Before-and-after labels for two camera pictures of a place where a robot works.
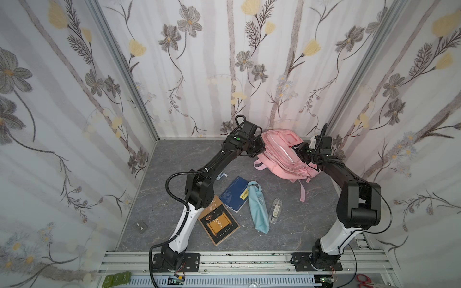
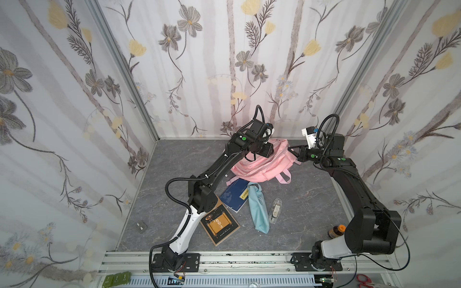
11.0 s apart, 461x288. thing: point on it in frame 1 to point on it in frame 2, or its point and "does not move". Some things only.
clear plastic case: x=275 y=210 does not move
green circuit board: x=121 y=278 does not move
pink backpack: x=281 y=159 to x=265 y=168
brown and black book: x=218 y=222 does not move
